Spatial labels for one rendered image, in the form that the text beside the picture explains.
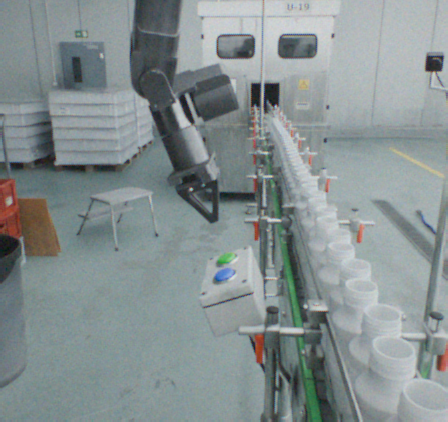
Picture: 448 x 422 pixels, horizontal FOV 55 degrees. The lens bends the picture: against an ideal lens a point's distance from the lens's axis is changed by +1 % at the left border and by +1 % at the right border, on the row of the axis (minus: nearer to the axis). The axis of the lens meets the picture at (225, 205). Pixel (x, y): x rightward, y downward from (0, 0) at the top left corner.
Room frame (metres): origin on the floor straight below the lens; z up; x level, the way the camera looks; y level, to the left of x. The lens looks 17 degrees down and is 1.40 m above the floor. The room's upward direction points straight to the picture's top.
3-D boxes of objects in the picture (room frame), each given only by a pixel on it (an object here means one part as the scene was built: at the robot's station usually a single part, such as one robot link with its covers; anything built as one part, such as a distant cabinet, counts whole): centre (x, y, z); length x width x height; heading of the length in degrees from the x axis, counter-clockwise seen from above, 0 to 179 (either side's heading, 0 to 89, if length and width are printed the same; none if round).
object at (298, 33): (5.48, -0.47, 1.05); 1.60 x 1.40 x 2.10; 177
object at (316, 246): (0.69, -0.17, 1.08); 0.06 x 0.06 x 0.17
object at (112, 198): (3.68, 0.98, 0.21); 0.61 x 0.47 x 0.41; 50
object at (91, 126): (6.99, 2.05, 0.59); 1.24 x 1.03 x 1.17; 179
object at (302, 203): (0.93, -0.19, 1.08); 0.06 x 0.06 x 0.17
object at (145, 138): (8.58, 2.05, 0.59); 1.25 x 1.03 x 1.17; 178
